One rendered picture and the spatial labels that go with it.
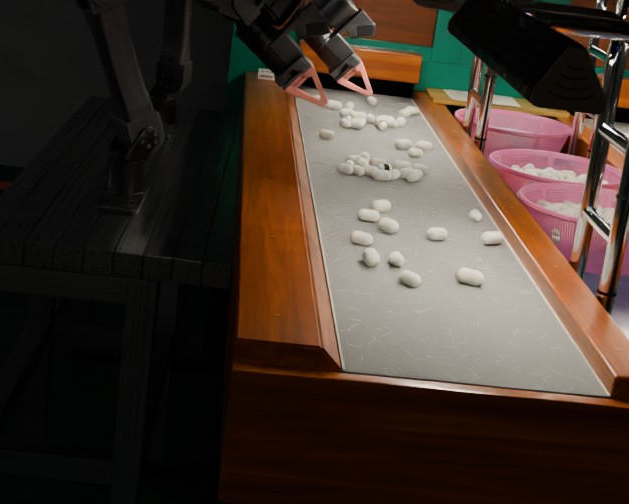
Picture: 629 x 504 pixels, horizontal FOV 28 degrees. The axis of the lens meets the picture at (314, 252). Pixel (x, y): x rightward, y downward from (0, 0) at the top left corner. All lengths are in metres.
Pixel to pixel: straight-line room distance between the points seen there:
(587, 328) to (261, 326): 0.41
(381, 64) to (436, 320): 1.56
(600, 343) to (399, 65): 1.65
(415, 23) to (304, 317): 1.77
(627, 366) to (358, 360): 0.30
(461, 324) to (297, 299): 0.21
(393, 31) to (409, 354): 1.77
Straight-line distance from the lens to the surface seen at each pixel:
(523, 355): 1.50
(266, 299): 1.48
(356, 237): 1.83
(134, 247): 1.94
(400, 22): 3.13
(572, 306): 1.63
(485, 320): 1.60
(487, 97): 2.59
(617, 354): 1.49
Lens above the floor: 1.25
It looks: 17 degrees down
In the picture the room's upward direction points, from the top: 7 degrees clockwise
